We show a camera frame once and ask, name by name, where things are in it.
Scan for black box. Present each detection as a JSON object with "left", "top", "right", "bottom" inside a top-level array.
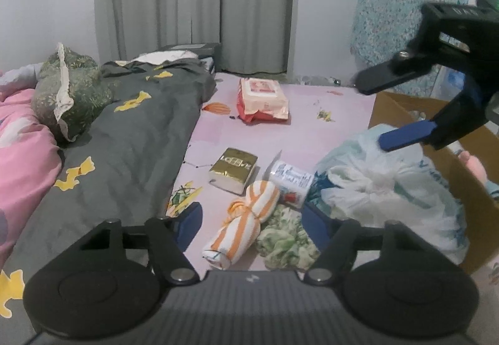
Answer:
[{"left": 156, "top": 42, "right": 222, "bottom": 75}]

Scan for red and cream wet wipes pack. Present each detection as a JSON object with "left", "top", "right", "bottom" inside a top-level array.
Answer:
[{"left": 236, "top": 77, "right": 291, "bottom": 124}]

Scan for pink quilt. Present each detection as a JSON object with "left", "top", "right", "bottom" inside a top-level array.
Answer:
[{"left": 0, "top": 88, "right": 63, "bottom": 271}]

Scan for white cloth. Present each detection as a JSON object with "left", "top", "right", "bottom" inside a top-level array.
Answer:
[{"left": 133, "top": 50, "right": 199, "bottom": 66}]

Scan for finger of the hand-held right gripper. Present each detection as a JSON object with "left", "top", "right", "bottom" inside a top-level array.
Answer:
[
  {"left": 352, "top": 50, "right": 439, "bottom": 96},
  {"left": 377, "top": 120, "right": 439, "bottom": 153}
]

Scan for pale lilac pillow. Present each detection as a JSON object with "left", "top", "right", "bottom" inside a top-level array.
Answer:
[{"left": 0, "top": 62, "right": 44, "bottom": 96}]

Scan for clear plastic bottles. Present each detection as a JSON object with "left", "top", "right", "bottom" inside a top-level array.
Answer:
[{"left": 292, "top": 74, "right": 351, "bottom": 88}]

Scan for pink printed bed sheet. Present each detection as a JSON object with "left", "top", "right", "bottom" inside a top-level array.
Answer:
[{"left": 166, "top": 72, "right": 499, "bottom": 291}]

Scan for green floral cloth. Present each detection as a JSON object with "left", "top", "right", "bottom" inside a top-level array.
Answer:
[{"left": 255, "top": 205, "right": 322, "bottom": 271}]

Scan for white plastic bag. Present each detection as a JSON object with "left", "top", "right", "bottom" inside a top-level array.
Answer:
[{"left": 314, "top": 124, "right": 470, "bottom": 266}]

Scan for green patterned pillow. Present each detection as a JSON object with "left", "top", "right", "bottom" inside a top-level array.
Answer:
[{"left": 30, "top": 43, "right": 121, "bottom": 142}]

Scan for grey blanket with yellow print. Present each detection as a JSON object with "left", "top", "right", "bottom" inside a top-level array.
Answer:
[{"left": 0, "top": 57, "right": 217, "bottom": 322}]

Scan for orange striped towel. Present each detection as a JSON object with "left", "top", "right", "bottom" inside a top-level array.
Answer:
[{"left": 201, "top": 180, "right": 282, "bottom": 270}]

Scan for cardboard box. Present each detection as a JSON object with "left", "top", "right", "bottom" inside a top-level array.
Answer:
[{"left": 368, "top": 91, "right": 499, "bottom": 276}]

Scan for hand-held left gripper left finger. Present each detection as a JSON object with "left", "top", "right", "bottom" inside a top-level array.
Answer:
[{"left": 80, "top": 202, "right": 203, "bottom": 285}]

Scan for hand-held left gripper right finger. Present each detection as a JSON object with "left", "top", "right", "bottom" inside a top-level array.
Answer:
[{"left": 302, "top": 203, "right": 424, "bottom": 285}]

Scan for gold tissue pack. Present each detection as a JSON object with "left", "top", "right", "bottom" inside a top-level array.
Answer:
[{"left": 207, "top": 147, "right": 259, "bottom": 195}]

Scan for white packet with red label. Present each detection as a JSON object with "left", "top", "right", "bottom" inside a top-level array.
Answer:
[{"left": 269, "top": 160, "right": 316, "bottom": 210}]

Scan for pink plush toy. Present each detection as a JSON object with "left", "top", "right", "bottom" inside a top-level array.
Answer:
[{"left": 454, "top": 150, "right": 499, "bottom": 199}]

